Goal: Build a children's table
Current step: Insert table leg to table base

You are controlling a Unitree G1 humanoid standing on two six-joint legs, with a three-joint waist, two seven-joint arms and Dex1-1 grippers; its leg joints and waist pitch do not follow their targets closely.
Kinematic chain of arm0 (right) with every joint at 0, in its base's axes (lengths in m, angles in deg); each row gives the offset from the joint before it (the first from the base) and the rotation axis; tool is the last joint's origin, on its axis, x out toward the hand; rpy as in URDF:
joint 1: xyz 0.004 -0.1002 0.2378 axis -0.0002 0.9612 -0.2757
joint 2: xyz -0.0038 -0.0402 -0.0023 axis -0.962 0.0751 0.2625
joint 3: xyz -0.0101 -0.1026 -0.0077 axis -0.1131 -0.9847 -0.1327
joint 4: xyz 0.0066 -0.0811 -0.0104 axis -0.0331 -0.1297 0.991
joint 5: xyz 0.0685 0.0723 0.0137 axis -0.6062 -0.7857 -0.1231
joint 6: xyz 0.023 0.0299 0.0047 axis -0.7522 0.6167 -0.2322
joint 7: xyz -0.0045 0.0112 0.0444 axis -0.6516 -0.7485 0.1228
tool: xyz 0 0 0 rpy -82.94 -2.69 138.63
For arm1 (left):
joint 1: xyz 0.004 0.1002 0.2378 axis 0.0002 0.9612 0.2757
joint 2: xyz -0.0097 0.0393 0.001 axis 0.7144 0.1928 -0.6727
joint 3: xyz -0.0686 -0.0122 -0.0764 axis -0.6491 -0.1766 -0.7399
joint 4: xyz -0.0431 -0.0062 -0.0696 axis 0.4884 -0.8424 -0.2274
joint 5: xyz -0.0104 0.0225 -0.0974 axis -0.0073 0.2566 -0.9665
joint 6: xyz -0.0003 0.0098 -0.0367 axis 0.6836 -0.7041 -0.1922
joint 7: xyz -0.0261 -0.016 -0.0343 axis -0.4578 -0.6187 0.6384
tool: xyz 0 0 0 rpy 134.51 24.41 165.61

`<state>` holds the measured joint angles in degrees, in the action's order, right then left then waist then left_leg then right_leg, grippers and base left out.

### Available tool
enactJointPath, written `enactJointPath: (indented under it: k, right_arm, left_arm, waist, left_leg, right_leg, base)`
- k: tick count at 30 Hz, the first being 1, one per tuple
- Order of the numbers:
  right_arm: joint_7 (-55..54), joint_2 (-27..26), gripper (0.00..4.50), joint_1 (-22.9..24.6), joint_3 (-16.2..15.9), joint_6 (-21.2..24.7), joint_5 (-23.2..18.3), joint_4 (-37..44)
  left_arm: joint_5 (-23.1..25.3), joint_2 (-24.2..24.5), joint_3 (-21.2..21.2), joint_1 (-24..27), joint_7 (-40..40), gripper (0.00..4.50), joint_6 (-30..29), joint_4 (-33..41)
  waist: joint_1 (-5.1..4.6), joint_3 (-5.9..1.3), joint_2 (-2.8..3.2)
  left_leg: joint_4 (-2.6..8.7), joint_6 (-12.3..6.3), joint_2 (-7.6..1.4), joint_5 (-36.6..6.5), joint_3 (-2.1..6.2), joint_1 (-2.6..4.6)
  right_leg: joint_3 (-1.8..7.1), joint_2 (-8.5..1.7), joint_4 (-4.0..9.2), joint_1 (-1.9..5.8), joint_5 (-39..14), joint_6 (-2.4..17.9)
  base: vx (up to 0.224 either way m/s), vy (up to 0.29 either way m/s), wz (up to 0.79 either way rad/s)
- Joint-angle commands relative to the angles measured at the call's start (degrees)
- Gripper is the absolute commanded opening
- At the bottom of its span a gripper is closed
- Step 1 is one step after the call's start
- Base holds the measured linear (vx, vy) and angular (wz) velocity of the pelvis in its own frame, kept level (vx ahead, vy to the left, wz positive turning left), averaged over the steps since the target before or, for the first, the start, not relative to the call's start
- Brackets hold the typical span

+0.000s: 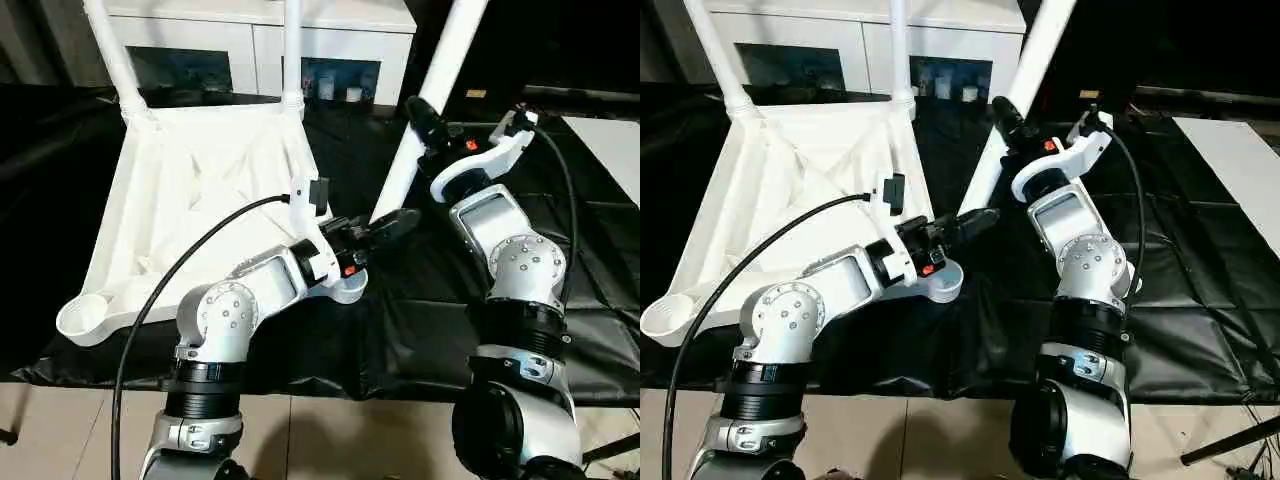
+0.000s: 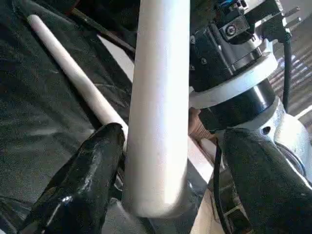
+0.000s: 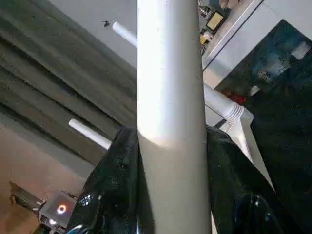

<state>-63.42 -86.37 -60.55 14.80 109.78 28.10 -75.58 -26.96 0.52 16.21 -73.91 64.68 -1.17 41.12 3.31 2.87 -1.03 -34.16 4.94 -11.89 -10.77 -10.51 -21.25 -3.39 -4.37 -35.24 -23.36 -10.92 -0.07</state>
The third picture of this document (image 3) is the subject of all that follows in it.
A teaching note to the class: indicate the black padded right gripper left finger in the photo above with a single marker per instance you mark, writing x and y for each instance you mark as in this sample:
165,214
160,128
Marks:
109,190

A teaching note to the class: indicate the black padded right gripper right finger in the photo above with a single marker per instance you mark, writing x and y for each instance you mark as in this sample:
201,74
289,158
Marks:
239,195

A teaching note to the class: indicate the white plastic table top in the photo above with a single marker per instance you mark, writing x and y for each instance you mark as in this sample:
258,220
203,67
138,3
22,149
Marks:
243,136

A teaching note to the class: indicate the white plastic table leg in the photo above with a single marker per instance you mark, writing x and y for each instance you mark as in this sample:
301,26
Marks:
170,73
90,134
224,102

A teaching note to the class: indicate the small red and white bottle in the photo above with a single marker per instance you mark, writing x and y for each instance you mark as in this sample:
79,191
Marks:
238,98

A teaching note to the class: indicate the small white cup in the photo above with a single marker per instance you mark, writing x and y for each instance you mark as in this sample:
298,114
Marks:
301,50
254,90

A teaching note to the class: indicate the grey curtain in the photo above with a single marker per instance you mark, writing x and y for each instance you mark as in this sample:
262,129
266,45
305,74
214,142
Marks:
48,73

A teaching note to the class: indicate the white cabinet with glass doors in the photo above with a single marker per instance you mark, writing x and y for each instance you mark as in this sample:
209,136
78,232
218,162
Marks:
243,24

